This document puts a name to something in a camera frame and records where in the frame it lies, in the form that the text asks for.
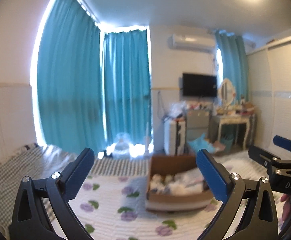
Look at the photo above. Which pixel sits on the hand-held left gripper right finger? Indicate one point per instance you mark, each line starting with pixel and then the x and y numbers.
pixel 211 177

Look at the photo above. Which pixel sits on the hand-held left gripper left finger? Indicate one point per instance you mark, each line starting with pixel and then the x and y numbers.
pixel 79 175

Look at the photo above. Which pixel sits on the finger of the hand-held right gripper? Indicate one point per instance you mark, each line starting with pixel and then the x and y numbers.
pixel 260 153
pixel 285 141

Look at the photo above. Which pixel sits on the white plush toy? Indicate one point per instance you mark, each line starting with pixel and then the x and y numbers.
pixel 181 188

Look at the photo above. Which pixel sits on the brown cardboard box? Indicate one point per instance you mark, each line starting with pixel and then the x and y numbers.
pixel 180 200

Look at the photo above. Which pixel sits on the small white sock bundle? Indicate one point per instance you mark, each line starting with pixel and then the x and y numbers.
pixel 156 180

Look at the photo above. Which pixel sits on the person's right hand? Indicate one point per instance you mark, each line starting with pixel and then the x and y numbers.
pixel 285 205

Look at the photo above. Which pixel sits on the silver suitcase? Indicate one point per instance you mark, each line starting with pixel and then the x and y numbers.
pixel 253 130

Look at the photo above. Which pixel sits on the blue plastic basket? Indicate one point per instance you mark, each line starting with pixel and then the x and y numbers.
pixel 228 140

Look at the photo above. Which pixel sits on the white dressing table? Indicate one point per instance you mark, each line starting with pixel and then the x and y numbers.
pixel 231 121

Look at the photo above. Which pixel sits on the white louvered wardrobe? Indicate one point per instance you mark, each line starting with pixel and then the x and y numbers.
pixel 278 92

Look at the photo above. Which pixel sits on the grey drawer unit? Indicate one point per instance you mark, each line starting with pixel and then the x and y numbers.
pixel 198 122

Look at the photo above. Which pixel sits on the white quilt with purple flowers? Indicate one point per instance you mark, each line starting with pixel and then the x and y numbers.
pixel 125 220

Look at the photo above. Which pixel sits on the white oval vanity mirror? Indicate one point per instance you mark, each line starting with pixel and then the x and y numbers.
pixel 226 91

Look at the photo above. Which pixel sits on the clear plastic bags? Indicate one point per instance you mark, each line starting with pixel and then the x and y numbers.
pixel 178 110

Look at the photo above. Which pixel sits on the narrow teal curtain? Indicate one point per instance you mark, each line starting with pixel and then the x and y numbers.
pixel 231 62

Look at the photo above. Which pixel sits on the wide teal curtain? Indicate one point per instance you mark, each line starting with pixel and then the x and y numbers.
pixel 70 80

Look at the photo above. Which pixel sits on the medium teal curtain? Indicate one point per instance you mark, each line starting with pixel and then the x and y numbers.
pixel 126 87

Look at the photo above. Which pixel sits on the white air conditioner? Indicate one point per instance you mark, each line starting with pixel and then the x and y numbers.
pixel 191 42

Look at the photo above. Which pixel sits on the black wall television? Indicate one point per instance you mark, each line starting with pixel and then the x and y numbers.
pixel 199 85

